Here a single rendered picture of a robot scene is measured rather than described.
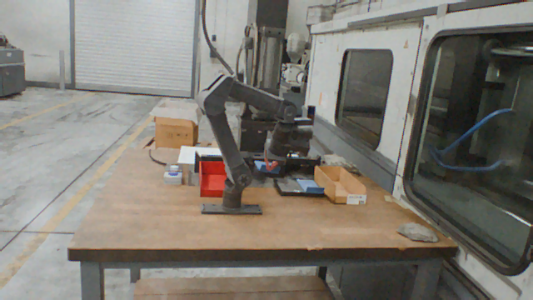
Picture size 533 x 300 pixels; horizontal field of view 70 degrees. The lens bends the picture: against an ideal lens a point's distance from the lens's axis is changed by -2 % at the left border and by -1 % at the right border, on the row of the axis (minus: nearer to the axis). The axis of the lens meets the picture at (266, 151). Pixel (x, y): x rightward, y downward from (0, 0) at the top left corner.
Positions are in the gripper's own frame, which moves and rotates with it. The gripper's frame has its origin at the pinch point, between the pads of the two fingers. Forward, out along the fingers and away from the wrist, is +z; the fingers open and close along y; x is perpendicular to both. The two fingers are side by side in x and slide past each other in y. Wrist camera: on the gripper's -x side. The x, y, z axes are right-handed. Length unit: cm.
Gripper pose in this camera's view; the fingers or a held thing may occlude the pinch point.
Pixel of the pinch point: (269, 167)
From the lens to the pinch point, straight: 139.8
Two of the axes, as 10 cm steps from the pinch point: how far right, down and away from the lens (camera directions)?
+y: -0.4, -6.7, 7.4
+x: -9.7, -1.6, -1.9
